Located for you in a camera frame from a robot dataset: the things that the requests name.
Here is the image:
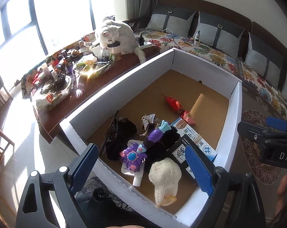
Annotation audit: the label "red candy wrapper packet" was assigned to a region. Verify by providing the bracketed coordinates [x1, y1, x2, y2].
[162, 95, 195, 125]

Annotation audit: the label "long black box white labels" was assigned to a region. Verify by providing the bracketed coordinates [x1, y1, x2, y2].
[168, 135, 213, 186]

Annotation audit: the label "purple toy wand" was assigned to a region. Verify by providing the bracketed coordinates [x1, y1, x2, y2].
[120, 120, 172, 172]

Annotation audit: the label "rhinestone black hair claw clip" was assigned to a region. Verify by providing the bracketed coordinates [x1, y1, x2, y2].
[139, 113, 157, 136]

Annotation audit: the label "white basket with clutter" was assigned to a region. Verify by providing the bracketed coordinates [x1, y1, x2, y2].
[32, 74, 72, 110]

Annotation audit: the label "white cardboard sorting box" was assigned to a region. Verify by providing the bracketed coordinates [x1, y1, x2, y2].
[60, 49, 242, 227]

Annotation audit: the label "person's right hand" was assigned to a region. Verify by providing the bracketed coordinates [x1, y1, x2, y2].
[275, 174, 287, 216]

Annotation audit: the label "floral sofa cushion cover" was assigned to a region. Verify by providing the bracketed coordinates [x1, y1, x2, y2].
[135, 29, 287, 120]

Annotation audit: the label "blue white medicine box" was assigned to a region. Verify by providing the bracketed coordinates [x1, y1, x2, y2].
[171, 118, 217, 162]

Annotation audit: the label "brown wooden sofa backrest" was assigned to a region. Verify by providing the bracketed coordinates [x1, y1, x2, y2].
[157, 0, 287, 62]

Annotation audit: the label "cream knitted hat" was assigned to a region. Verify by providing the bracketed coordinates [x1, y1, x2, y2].
[149, 158, 182, 206]

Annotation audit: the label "white paper card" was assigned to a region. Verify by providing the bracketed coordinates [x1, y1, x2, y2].
[120, 139, 148, 187]

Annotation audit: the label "black fuzzy cloth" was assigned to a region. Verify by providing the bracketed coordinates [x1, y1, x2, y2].
[144, 127, 180, 172]

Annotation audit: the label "white spray bottle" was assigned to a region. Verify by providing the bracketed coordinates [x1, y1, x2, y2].
[194, 30, 200, 45]

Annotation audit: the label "grey pillow far left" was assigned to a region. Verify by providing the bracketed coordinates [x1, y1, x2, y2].
[147, 5, 196, 37]

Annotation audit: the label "snack tray with wrappers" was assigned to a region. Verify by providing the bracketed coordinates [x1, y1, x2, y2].
[73, 54, 115, 78]

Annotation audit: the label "black charger plug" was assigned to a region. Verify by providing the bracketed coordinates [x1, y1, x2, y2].
[136, 36, 144, 46]

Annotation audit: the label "white jar black lid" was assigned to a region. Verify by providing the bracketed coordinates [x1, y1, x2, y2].
[107, 41, 121, 55]

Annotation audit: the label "white cat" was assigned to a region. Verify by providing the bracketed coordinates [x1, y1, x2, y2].
[95, 20, 146, 64]

